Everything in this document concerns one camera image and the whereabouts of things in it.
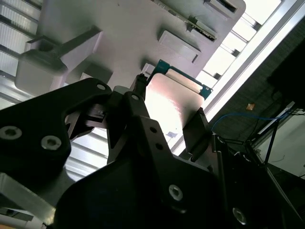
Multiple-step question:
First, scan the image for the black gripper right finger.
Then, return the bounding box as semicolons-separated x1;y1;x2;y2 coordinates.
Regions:
182;107;250;229

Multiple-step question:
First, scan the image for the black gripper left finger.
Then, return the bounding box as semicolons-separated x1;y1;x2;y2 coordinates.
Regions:
0;73;192;213

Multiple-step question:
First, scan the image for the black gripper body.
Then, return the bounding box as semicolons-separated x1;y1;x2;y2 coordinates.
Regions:
56;161;227;229

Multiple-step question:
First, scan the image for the CPU with silver top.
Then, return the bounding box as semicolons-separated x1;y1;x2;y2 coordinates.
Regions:
142;59;214;131

